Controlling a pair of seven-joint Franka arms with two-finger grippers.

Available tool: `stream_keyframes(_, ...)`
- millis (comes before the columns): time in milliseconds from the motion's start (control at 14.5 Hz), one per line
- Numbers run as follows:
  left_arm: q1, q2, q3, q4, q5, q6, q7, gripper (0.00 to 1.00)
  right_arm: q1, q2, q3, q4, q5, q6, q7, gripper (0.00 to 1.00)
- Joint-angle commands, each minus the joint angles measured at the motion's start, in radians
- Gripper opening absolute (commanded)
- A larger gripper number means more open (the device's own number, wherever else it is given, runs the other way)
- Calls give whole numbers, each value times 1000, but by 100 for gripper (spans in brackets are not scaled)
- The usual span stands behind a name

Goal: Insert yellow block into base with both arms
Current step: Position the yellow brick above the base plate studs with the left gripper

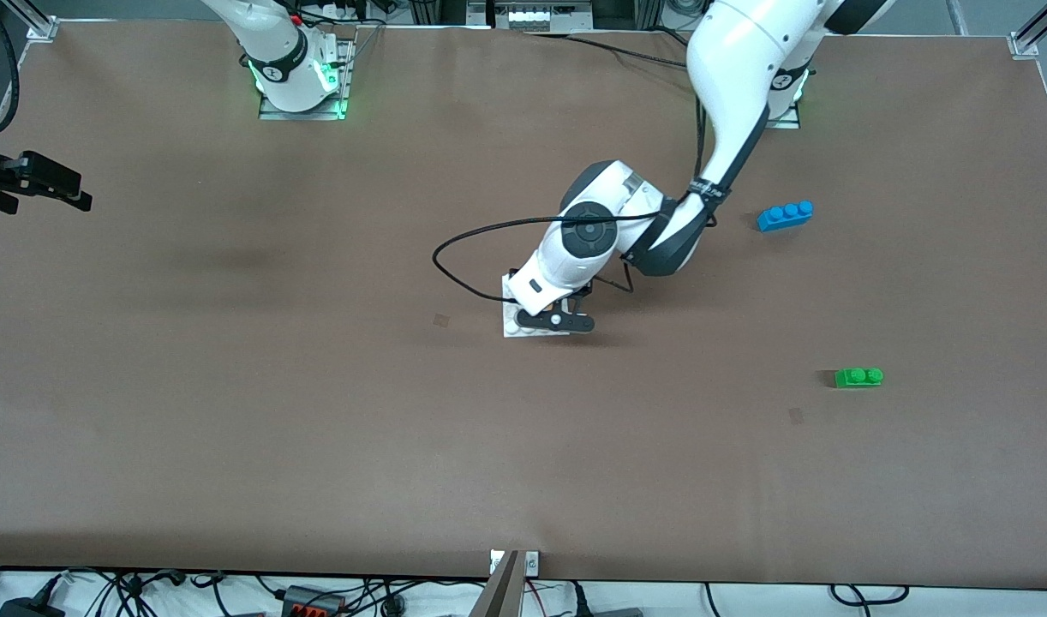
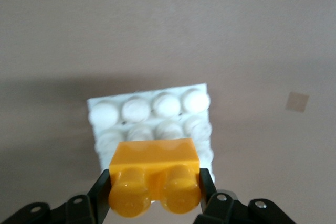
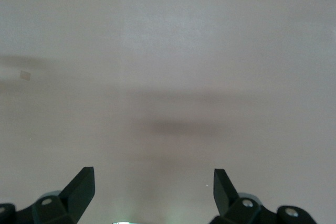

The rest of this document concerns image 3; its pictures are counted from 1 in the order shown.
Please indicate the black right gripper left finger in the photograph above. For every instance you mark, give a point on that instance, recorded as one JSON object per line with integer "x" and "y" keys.
{"x": 63, "y": 208}

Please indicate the brown tape patch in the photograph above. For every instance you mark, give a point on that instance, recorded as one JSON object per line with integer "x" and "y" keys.
{"x": 25, "y": 75}

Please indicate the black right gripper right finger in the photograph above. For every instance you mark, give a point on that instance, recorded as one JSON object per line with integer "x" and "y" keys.
{"x": 236, "y": 211}

